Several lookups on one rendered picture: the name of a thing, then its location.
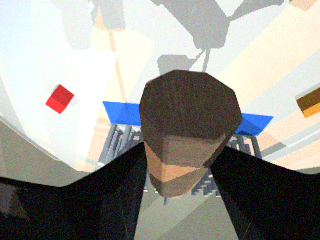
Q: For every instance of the blue flat strip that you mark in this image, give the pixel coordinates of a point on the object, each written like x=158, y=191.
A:
x=129, y=114

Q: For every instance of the orange rectangular bar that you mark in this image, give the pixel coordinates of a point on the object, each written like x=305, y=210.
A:
x=310, y=103

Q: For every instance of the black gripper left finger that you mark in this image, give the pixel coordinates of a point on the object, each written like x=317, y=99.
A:
x=102, y=206

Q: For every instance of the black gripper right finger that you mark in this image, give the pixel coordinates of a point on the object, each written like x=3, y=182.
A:
x=266, y=201

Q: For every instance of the small red cube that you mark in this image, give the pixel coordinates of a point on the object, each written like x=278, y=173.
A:
x=59, y=99

